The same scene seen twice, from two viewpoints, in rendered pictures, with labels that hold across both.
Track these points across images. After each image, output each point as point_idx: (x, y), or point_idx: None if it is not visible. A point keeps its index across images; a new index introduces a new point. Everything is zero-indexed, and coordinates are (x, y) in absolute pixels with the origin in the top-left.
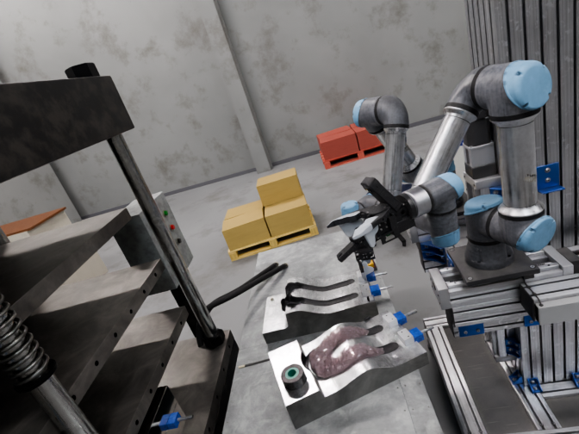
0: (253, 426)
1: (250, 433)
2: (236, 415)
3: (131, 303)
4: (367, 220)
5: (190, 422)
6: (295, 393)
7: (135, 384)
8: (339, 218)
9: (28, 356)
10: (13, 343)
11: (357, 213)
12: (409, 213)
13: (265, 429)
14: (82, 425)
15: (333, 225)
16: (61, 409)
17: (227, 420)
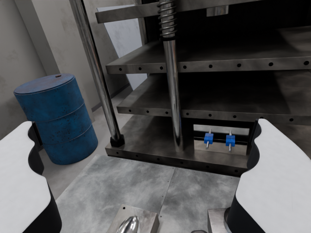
0: (221, 195)
1: (216, 192)
2: (236, 184)
3: (277, 59)
4: (27, 194)
5: (240, 158)
6: (219, 221)
7: (239, 107)
8: (270, 140)
9: (161, 22)
10: (159, 10)
11: (260, 230)
12: None
13: (216, 203)
14: (169, 77)
15: (251, 134)
16: (166, 61)
17: (233, 178)
